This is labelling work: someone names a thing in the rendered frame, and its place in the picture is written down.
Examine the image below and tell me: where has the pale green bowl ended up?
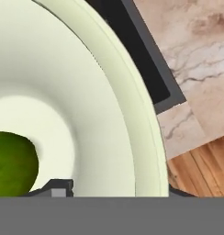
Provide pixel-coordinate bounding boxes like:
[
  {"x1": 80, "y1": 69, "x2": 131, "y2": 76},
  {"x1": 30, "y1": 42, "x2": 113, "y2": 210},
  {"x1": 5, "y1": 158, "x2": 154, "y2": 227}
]
[{"x1": 0, "y1": 0, "x2": 170, "y2": 198}]

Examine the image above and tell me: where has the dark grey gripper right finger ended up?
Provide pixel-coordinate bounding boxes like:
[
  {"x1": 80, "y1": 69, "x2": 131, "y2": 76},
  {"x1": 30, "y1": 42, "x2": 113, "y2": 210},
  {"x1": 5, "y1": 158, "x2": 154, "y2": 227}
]
[{"x1": 168, "y1": 184, "x2": 197, "y2": 198}]

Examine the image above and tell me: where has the dark grey sink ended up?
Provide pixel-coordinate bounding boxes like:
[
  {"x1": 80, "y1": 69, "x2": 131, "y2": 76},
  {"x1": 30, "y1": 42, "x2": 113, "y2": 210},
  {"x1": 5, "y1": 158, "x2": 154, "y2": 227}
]
[{"x1": 84, "y1": 0, "x2": 187, "y2": 116}]

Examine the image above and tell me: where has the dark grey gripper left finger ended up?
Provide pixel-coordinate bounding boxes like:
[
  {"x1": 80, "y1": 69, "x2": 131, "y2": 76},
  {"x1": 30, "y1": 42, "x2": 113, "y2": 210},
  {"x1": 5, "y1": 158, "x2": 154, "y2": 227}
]
[{"x1": 27, "y1": 178, "x2": 74, "y2": 198}]

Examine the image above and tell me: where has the green lime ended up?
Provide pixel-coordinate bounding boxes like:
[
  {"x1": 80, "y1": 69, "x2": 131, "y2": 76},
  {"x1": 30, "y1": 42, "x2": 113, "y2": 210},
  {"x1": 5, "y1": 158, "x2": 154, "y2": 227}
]
[{"x1": 0, "y1": 131, "x2": 40, "y2": 198}]

